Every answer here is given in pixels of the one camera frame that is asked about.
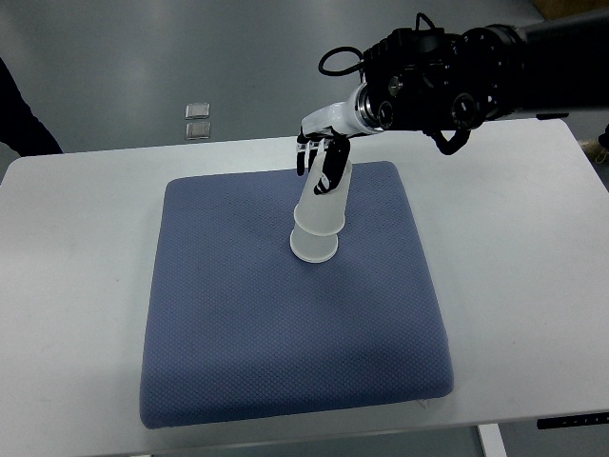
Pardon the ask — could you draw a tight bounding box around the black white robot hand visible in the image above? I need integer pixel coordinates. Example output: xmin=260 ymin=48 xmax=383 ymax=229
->
xmin=296 ymin=83 xmax=378 ymax=195

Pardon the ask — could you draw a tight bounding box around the brown cardboard box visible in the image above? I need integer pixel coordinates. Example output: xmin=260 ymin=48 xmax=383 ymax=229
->
xmin=532 ymin=0 xmax=608 ymax=20

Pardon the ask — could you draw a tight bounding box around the lower silver floor socket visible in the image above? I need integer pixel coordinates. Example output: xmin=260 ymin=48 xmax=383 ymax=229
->
xmin=186 ymin=121 xmax=211 ymax=141

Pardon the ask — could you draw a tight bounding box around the black table control panel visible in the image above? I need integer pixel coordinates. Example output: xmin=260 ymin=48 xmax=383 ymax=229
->
xmin=537 ymin=411 xmax=609 ymax=430

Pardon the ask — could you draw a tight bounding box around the person in black left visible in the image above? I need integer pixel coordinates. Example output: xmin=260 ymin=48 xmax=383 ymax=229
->
xmin=1 ymin=61 xmax=63 ymax=157

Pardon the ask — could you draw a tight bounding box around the white table leg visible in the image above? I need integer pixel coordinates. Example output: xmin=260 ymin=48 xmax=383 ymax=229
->
xmin=477 ymin=424 xmax=507 ymax=457

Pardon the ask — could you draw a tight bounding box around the white paper cup on mat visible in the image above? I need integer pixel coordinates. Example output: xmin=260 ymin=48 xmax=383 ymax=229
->
xmin=289 ymin=224 xmax=339 ymax=264

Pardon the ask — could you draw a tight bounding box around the white paper cup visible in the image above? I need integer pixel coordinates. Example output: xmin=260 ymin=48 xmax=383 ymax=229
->
xmin=294 ymin=152 xmax=352 ymax=236
xmin=289 ymin=224 xmax=339 ymax=264

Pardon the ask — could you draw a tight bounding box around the blue textured cushion mat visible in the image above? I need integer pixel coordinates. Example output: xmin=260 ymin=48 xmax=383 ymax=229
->
xmin=140 ymin=162 xmax=454 ymax=428

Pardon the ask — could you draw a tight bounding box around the upper silver floor socket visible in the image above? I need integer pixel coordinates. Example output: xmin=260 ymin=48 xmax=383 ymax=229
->
xmin=185 ymin=102 xmax=210 ymax=119

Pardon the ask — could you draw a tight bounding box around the silver floor socket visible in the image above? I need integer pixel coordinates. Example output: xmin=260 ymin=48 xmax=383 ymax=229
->
xmin=185 ymin=102 xmax=210 ymax=119
xmin=186 ymin=121 xmax=211 ymax=141

